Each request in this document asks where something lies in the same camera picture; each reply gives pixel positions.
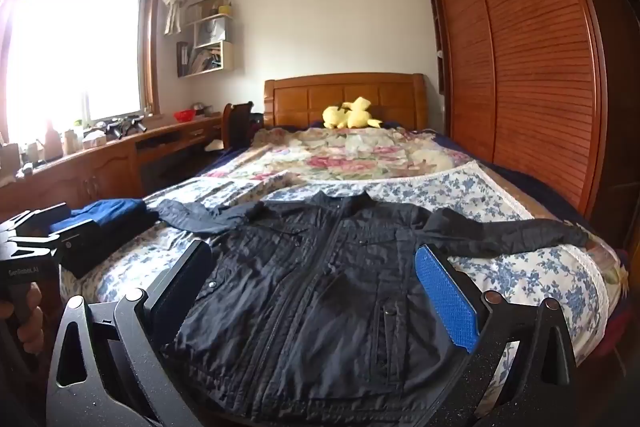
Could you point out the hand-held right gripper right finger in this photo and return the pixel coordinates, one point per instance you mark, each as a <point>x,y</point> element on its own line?
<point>445,302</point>

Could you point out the window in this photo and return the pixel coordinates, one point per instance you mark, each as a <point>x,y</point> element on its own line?
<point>75,47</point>

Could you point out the white wall shelf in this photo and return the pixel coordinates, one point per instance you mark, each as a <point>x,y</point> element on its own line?
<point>210,52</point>

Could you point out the black jacket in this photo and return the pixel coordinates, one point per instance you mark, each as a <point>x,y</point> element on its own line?
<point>310,307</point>

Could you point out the blue floral bedsheet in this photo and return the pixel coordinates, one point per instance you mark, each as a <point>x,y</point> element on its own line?
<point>525,277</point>

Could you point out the folded black garment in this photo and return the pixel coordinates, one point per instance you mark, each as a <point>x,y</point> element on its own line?
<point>112,247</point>

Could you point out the wooden chair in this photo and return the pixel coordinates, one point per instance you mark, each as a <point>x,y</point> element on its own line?
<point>237,127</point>

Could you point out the wooden bed headboard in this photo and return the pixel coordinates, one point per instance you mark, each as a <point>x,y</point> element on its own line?
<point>300,99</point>

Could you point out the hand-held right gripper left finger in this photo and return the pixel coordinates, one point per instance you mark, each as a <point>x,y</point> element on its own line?
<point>182,277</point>

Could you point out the wooden desk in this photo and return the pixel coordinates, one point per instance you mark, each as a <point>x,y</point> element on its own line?
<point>100,169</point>

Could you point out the person's left hand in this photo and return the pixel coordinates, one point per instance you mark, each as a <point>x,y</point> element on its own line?
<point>29,324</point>

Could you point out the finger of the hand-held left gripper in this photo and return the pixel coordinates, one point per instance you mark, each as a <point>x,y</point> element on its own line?
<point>80,234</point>
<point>47,214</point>

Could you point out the clear bottle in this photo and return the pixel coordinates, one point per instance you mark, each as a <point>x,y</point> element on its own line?
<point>52,141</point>

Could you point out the yellow plush toy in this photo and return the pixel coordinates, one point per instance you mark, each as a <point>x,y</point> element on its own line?
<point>350,114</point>

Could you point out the wooden slatted wardrobe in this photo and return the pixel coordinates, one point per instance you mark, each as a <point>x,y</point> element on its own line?
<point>525,57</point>

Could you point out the red bowl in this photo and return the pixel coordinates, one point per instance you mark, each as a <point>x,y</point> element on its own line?
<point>184,115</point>

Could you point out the black tools on desk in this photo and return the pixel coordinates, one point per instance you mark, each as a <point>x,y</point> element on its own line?
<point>122,127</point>

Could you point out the pink floral quilt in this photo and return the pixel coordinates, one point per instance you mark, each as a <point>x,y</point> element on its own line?
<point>340,162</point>

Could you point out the folded blue garment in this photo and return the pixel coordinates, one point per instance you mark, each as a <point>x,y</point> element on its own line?
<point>110,212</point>

